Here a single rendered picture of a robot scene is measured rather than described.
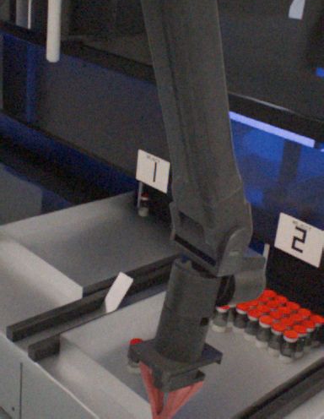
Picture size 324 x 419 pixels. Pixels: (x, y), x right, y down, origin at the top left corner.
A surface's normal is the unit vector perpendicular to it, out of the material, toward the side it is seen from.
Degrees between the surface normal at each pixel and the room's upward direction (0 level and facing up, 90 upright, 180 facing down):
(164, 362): 11
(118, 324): 90
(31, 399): 90
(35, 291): 0
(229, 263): 93
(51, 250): 0
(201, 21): 92
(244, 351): 0
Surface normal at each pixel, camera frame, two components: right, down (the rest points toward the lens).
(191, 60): 0.60, 0.44
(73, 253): 0.10, -0.92
